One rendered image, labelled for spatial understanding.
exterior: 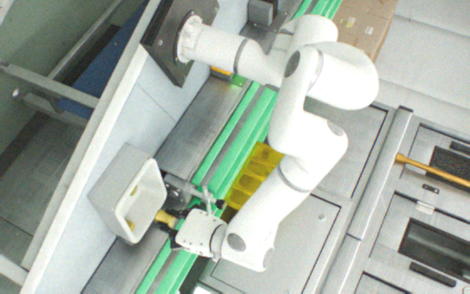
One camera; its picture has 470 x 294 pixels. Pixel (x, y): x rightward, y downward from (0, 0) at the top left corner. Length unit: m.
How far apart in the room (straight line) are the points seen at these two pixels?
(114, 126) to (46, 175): 0.74
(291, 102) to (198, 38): 0.44
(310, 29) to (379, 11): 4.69
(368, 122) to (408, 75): 4.36
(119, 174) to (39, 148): 0.81
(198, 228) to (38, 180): 0.87
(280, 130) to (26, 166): 1.26
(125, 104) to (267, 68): 0.35
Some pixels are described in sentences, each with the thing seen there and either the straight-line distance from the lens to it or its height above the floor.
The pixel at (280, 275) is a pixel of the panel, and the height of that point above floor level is 1.21.
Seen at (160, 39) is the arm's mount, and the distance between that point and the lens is 1.11.
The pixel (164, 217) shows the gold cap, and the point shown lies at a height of 0.91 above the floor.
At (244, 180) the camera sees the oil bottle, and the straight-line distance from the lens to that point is 1.44.
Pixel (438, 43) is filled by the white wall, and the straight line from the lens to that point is 6.70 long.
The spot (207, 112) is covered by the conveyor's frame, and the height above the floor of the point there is 0.82.
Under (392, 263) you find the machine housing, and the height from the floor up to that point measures 1.51.
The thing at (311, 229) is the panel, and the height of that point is 1.23.
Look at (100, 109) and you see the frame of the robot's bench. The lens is 1.20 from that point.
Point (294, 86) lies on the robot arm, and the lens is 0.82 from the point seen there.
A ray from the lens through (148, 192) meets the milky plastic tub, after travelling 1.34.
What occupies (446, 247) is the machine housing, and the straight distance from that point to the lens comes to 1.69.
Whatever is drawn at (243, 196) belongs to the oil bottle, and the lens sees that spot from 1.42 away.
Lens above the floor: 1.32
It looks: 19 degrees down
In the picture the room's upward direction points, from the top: 114 degrees clockwise
